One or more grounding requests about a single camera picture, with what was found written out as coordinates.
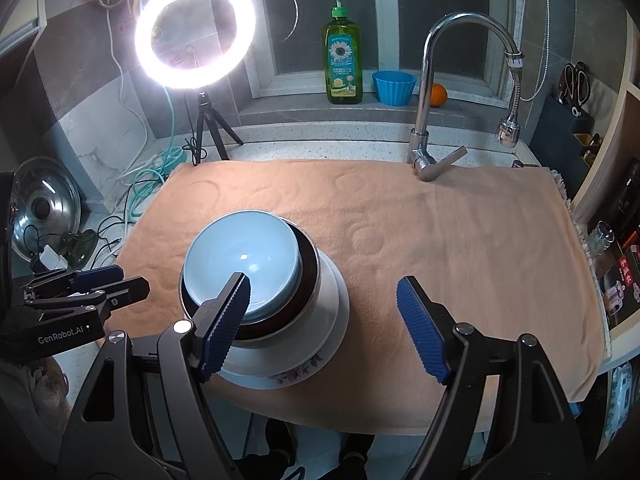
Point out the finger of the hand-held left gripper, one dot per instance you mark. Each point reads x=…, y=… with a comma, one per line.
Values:
x=127, y=290
x=100, y=276

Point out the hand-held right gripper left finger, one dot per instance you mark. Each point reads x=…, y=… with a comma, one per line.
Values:
x=225, y=325

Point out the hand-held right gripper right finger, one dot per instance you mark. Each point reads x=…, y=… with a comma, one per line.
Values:
x=422, y=330

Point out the large steel bowl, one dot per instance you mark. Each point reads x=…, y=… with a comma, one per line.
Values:
x=260, y=335

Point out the small pale blue bowl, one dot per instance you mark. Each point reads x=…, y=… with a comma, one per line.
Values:
x=235, y=250

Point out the white plate with pink flowers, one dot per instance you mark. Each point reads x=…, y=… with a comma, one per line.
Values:
x=300, y=375

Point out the white plate with leaf print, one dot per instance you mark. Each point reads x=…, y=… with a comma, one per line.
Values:
x=327, y=300

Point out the red steel bowl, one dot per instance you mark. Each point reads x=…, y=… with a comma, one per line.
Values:
x=306, y=265

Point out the person's left forearm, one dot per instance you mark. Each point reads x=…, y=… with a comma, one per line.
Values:
x=30, y=400

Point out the dark green cloth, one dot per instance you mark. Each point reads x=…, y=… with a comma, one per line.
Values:
x=80, y=250

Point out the white charger adapter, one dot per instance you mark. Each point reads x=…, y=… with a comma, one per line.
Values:
x=50, y=257

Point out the orange towel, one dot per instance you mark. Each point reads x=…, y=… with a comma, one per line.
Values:
x=450, y=235

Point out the steel pot lid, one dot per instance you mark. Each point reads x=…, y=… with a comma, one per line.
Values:
x=45, y=185

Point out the person's left shoe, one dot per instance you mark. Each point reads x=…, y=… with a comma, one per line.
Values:
x=282, y=450

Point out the black mini tripod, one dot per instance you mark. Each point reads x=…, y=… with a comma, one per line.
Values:
x=205, y=110

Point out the clear glass cup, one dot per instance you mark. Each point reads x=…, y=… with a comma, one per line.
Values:
x=600, y=240

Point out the dark printed box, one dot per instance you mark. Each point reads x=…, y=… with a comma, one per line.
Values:
x=625, y=285

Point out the pale printed package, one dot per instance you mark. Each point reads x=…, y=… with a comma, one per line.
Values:
x=620, y=400

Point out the orange fruit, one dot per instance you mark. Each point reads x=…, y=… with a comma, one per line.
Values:
x=438, y=95

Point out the dark blue utensil holder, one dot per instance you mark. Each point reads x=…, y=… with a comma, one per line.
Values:
x=560, y=130

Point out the blue ribbed cup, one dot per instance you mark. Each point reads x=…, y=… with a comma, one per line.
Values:
x=394, y=87

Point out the chrome faucet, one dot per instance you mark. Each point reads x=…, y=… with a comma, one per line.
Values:
x=425, y=85

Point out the black box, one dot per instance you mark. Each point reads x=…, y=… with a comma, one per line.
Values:
x=627, y=195

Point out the wooden shelf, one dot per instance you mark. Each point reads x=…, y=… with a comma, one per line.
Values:
x=615, y=125

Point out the green dish soap bottle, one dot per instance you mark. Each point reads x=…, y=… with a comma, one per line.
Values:
x=341, y=60

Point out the black scissors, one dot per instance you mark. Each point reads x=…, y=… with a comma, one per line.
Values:
x=572, y=85

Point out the window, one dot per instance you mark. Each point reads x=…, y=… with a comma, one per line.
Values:
x=440, y=10

